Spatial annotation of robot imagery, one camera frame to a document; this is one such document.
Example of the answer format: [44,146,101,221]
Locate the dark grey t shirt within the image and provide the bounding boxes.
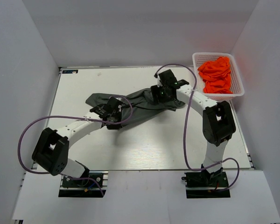
[85,88,185,126]

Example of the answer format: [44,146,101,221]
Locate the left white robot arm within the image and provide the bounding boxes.
[32,97,123,178]

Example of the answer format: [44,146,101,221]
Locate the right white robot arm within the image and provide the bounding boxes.
[151,70,236,179]

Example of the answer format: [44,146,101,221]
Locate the orange t shirt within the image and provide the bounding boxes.
[197,56,233,94]

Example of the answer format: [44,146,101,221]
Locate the blue label sticker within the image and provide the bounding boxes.
[62,70,78,74]

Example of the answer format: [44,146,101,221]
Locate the white plastic basket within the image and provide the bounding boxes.
[192,52,245,101]

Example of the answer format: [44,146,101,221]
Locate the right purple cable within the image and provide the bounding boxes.
[154,63,240,192]

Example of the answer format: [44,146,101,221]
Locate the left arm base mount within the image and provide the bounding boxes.
[58,171,108,198]

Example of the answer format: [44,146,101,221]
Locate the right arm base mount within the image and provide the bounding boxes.
[181,172,231,199]

